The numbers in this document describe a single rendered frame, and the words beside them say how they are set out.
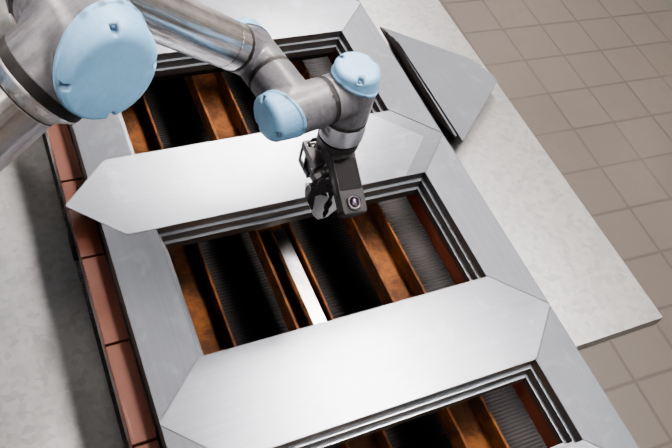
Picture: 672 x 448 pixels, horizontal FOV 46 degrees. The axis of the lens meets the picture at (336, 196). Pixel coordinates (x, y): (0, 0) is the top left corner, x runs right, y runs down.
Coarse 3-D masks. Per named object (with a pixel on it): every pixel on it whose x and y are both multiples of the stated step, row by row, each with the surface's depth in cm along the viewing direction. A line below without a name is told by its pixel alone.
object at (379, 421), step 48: (288, 48) 184; (336, 48) 189; (432, 144) 170; (384, 192) 163; (432, 192) 163; (192, 240) 148; (144, 384) 130; (480, 384) 138; (528, 384) 142; (336, 432) 128; (576, 432) 134
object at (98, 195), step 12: (96, 168) 149; (96, 180) 147; (108, 180) 148; (84, 192) 145; (96, 192) 145; (108, 192) 146; (84, 204) 143; (96, 204) 144; (108, 204) 144; (96, 216) 142; (108, 216) 143; (120, 216) 143; (120, 228) 142
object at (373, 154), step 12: (372, 120) 171; (372, 132) 169; (360, 144) 166; (372, 144) 166; (384, 144) 167; (360, 156) 164; (372, 156) 164; (384, 156) 165; (372, 168) 162; (384, 168) 163; (396, 168) 163; (372, 180) 160
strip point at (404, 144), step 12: (384, 120) 171; (384, 132) 169; (396, 132) 170; (408, 132) 171; (396, 144) 168; (408, 144) 168; (420, 144) 169; (396, 156) 166; (408, 156) 166; (408, 168) 164
